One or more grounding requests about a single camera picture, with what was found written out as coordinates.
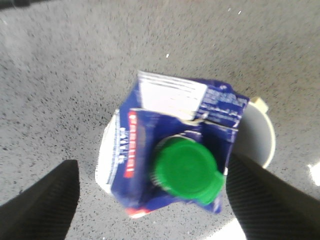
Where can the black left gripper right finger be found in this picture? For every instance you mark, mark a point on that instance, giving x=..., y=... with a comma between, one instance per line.
x=266, y=207

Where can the blue white milk carton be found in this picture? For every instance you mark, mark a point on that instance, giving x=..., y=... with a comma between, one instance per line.
x=170, y=142

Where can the cream HOME mug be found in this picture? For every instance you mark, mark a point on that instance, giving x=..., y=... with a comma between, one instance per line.
x=256, y=138

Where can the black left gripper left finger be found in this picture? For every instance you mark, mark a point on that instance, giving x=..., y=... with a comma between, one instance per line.
x=45, y=210

